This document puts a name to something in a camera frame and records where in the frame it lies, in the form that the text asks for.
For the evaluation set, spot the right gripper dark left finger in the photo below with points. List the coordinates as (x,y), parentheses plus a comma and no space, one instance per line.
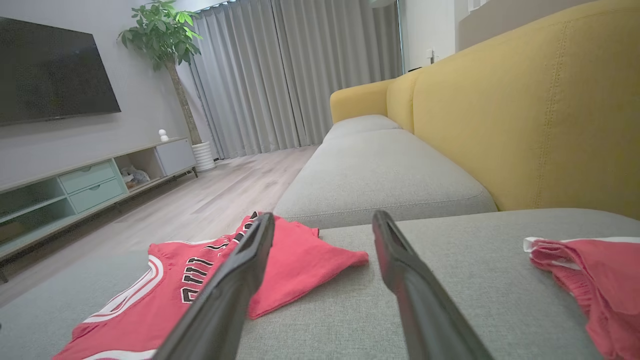
(225,300)

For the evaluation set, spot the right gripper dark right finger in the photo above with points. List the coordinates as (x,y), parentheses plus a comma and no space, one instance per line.
(425,310)

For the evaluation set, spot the red white basketball jersey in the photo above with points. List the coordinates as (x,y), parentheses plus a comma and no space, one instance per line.
(300,265)

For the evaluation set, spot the red white basketball shorts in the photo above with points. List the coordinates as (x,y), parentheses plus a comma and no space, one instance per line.
(610,280)

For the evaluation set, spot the grey and yellow sofa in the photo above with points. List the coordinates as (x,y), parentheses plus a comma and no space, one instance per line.
(390,175)

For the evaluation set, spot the white ribbed plant pot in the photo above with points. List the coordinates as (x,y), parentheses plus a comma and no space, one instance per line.
(204,156)

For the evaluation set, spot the crumpled grey white bundle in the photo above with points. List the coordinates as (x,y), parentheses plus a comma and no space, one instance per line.
(134,176)

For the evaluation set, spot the small white figurine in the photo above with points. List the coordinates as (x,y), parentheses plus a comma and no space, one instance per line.
(163,135)

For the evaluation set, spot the low pale green television cabinet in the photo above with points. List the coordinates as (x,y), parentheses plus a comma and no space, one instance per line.
(90,185)

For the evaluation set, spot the grey pleated curtain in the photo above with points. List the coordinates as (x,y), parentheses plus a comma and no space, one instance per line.
(280,75)

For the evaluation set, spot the green leafy indoor tree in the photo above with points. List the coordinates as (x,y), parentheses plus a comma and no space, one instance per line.
(160,30)

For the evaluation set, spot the black flat screen television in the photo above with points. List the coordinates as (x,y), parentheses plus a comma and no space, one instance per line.
(50,70)

